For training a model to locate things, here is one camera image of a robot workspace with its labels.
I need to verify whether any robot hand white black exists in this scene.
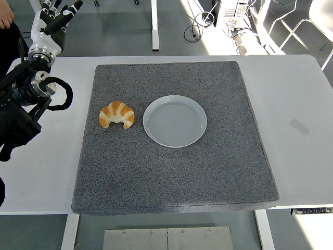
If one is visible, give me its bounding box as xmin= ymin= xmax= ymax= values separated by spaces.
xmin=28 ymin=0 xmax=83 ymax=57

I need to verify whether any croissant bread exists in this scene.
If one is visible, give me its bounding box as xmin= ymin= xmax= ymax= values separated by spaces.
xmin=98 ymin=101 xmax=136 ymax=130

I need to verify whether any light grey round plate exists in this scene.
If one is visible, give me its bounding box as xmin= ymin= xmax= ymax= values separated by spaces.
xmin=142 ymin=95 xmax=208 ymax=148

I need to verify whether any grey metal plate with screws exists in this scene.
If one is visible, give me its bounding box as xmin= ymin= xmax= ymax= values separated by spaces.
xmin=102 ymin=226 xmax=234 ymax=250

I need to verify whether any person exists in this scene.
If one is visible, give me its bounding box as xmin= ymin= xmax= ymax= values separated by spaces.
xmin=0 ymin=0 xmax=30 ymax=81

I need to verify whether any white background table leg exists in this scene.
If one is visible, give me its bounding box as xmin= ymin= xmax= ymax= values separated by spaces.
xmin=150 ymin=0 xmax=160 ymax=52

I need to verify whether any grey felt mat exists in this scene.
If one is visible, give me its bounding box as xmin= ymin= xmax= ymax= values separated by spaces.
xmin=71 ymin=61 xmax=280 ymax=216

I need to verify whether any white computer tower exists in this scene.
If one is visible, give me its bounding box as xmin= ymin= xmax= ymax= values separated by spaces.
xmin=215 ymin=0 xmax=252 ymax=28

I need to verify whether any clear tape piece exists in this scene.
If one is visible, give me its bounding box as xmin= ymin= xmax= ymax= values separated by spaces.
xmin=290 ymin=119 xmax=312 ymax=138

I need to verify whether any white chair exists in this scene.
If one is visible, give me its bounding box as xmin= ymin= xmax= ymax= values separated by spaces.
xmin=279 ymin=0 xmax=333 ymax=71

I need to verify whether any table height control panel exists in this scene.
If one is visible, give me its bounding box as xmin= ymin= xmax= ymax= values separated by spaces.
xmin=290 ymin=207 xmax=333 ymax=216

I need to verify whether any black floor cable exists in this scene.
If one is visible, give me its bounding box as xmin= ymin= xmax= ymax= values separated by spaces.
xmin=183 ymin=10 xmax=216 ymax=42

